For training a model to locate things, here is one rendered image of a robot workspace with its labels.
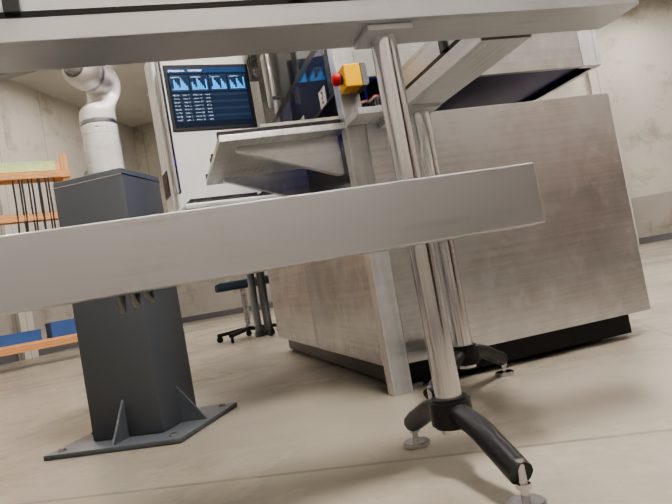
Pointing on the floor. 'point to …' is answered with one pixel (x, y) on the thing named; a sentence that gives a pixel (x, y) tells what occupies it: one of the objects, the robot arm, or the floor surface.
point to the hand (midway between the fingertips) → (253, 74)
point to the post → (381, 300)
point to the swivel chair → (243, 308)
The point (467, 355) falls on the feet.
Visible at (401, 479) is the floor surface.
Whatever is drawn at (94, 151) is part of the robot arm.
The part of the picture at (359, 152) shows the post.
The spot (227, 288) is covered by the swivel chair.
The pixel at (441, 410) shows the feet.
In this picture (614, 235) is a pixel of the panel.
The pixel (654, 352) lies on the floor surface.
